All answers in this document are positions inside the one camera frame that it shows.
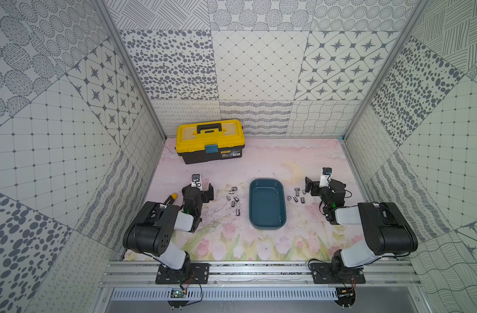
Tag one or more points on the aluminium mounting rail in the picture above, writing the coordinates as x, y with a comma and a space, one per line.
294, 273

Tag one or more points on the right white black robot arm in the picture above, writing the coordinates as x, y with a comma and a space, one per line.
386, 231

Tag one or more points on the teal plastic storage tray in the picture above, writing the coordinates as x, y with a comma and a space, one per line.
267, 209

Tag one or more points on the right controller board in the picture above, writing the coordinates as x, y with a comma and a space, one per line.
345, 297

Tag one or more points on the controller board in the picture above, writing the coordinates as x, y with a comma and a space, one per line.
345, 297
177, 299

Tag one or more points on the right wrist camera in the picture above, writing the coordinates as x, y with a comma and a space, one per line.
325, 176

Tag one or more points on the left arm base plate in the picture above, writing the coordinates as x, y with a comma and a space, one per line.
195, 273

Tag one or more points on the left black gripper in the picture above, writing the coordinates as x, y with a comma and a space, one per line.
203, 192

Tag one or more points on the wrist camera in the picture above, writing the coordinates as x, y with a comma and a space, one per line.
196, 181
325, 176

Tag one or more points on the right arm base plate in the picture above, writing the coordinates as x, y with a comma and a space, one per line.
323, 273

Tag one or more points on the yellow black plastic toolbox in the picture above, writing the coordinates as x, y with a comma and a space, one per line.
215, 140

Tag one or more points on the white slotted cable duct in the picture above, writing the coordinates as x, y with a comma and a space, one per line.
229, 294

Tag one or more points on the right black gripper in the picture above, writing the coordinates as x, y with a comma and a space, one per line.
315, 187

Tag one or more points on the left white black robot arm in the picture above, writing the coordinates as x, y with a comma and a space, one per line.
151, 230

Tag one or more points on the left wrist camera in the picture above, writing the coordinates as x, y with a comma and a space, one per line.
196, 181

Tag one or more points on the left controller board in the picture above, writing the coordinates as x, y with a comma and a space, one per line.
177, 299

